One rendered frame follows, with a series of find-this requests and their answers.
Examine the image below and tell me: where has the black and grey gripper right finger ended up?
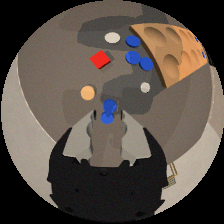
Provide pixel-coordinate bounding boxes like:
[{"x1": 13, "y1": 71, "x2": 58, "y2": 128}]
[{"x1": 120, "y1": 110, "x2": 169, "y2": 188}]

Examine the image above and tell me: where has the orange disc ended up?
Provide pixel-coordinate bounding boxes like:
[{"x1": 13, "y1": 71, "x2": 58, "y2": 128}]
[{"x1": 81, "y1": 85, "x2": 95, "y2": 100}]

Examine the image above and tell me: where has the orange tray with round pockets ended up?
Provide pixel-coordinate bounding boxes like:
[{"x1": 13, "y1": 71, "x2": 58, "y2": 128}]
[{"x1": 129, "y1": 23, "x2": 207, "y2": 88}]

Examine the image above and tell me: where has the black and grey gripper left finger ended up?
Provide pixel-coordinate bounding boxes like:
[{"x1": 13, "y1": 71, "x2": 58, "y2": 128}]
[{"x1": 47, "y1": 110, "x2": 96, "y2": 183}]

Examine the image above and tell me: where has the red block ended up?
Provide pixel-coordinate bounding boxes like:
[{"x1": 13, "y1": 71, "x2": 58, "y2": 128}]
[{"x1": 90, "y1": 50, "x2": 111, "y2": 69}]

